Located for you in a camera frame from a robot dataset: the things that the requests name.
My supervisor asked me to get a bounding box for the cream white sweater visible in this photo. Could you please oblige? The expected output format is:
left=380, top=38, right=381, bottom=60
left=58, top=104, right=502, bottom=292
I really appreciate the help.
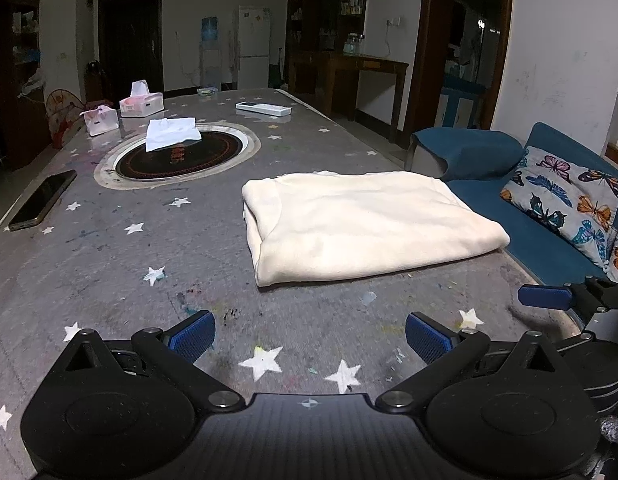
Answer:
left=242, top=171, right=510, bottom=287

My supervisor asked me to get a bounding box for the butterfly print cushion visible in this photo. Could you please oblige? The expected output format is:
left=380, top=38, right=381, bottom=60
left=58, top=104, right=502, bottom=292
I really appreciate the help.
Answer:
left=500, top=146, right=618, bottom=271

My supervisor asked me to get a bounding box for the grey star patterned table mat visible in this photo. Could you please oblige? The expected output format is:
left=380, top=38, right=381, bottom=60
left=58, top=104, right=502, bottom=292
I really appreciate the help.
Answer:
left=0, top=105, right=576, bottom=479

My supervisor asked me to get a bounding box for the blue sofa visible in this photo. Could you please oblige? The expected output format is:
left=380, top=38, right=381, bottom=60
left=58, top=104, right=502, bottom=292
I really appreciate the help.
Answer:
left=405, top=122, right=618, bottom=285

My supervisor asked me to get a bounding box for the round black induction cooktop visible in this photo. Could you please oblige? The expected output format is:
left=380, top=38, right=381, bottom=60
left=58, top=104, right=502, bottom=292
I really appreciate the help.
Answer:
left=93, top=122, right=261, bottom=191

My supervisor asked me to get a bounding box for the black smartphone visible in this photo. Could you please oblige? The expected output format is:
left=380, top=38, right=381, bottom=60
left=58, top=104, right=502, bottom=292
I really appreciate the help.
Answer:
left=9, top=169, right=77, bottom=232

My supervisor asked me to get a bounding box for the white paper tissue sheet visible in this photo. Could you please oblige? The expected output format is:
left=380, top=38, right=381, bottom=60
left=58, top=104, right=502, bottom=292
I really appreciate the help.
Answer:
left=146, top=117, right=202, bottom=152

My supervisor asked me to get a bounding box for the small pink white tissue pack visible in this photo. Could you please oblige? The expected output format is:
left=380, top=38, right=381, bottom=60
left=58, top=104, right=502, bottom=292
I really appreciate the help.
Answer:
left=80, top=105, right=119, bottom=136

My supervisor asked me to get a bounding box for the pink white tissue box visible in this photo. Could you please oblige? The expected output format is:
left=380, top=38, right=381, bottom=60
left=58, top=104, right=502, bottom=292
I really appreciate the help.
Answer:
left=119, top=79, right=164, bottom=118

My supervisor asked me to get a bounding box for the white remote control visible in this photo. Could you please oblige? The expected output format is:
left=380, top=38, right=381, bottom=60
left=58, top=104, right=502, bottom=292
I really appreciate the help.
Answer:
left=235, top=101, right=292, bottom=117

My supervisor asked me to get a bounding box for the small clear plastic box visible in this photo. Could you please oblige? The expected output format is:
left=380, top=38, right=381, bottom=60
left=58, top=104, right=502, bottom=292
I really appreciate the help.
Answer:
left=196, top=87, right=218, bottom=96

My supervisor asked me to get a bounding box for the pink dotted play tent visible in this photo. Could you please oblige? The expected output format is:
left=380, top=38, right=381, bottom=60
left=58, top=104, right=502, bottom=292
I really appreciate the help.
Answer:
left=46, top=89, right=85, bottom=150

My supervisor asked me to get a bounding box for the water dispenser with blue bottle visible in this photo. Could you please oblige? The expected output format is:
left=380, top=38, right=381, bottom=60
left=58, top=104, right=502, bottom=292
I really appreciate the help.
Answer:
left=198, top=18, right=221, bottom=90

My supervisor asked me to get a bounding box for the dark wooden side table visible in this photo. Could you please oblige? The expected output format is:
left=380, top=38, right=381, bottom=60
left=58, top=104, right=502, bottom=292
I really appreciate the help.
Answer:
left=322, top=52, right=409, bottom=144

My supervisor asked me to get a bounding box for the dark shelf cabinet left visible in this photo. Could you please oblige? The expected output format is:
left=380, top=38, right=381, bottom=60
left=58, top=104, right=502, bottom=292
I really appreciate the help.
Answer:
left=0, top=0, right=48, bottom=174

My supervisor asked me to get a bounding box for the white refrigerator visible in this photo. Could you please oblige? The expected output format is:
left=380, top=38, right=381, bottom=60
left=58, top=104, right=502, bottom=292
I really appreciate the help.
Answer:
left=234, top=6, right=271, bottom=90

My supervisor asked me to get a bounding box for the dark wooden display cabinet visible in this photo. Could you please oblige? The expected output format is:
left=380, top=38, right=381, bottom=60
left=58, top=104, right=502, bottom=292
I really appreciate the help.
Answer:
left=284, top=0, right=367, bottom=94

